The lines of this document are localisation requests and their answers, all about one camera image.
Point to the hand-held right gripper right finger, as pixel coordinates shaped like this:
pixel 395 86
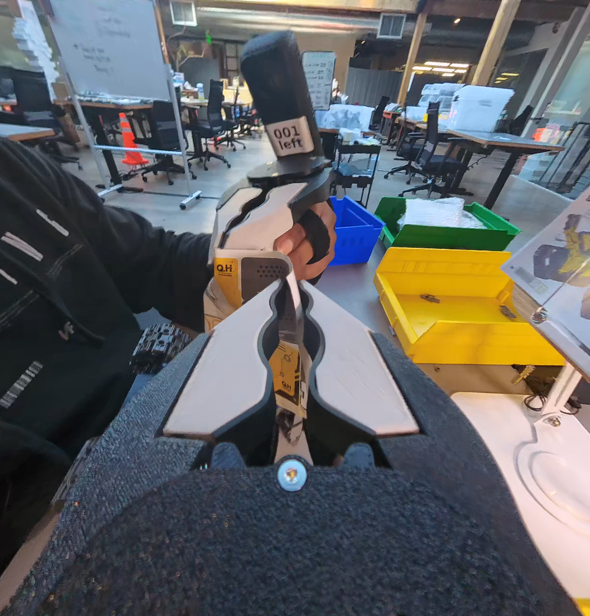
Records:
pixel 362 385

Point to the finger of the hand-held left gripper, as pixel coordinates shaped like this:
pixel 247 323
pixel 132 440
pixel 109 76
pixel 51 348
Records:
pixel 230 211
pixel 271 216

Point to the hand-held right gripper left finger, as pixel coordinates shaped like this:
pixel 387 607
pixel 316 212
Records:
pixel 218 385

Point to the white sticker sheet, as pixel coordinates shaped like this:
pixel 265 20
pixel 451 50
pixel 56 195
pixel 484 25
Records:
pixel 225 274

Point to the yellow tracked brick robot model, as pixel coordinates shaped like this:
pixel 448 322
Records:
pixel 160 346

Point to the robot model instruction booklet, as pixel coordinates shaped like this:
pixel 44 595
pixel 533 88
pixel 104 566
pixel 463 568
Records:
pixel 564 255

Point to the wooden background desk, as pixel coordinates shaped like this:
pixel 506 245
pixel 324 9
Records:
pixel 506 142

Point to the black background office chair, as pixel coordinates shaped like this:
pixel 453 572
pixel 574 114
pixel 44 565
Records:
pixel 213 115
pixel 429 154
pixel 165 130

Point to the blue storage bin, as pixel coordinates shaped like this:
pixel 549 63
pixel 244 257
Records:
pixel 352 231

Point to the black utility cart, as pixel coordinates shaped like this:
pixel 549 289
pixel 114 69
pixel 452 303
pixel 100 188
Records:
pixel 357 168

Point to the yellow plastic storage bin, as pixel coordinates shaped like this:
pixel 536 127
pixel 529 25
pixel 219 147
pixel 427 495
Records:
pixel 449 327

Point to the dark brown brick piece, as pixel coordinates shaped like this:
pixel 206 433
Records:
pixel 508 312
pixel 429 298

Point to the white air vent grille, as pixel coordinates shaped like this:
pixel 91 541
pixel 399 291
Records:
pixel 183 13
pixel 391 25

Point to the orange traffic cone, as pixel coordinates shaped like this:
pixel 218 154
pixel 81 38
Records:
pixel 129 139

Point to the scattered small brick pieces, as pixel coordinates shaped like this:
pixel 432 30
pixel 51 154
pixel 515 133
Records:
pixel 523 374

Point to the green storage bin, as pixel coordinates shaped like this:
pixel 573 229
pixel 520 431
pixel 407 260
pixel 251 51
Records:
pixel 444 238

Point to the clear bubble wrap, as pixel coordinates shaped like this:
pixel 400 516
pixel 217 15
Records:
pixel 439 211

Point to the rolling whiteboard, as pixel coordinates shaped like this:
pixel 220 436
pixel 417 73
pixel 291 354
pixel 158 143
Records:
pixel 112 48

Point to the person in black hoodie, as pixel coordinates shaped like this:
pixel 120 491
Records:
pixel 45 313

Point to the white book stand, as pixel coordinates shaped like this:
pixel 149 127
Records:
pixel 540 457

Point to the white plastic container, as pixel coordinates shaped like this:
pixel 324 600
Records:
pixel 482 108

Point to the stack of white boxes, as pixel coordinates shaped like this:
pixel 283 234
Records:
pixel 35 48

